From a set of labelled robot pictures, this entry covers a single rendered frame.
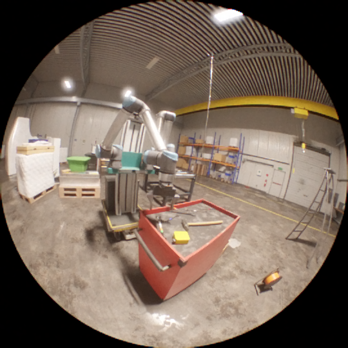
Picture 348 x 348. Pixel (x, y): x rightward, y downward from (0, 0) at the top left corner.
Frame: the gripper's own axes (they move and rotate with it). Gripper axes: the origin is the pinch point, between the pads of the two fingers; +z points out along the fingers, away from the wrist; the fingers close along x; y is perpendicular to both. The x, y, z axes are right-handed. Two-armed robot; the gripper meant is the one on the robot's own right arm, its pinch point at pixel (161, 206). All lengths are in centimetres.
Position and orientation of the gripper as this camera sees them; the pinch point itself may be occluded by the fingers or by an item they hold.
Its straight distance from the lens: 69.4
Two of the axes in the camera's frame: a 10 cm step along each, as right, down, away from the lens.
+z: -1.7, 9.7, 1.6
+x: -9.5, -1.2, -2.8
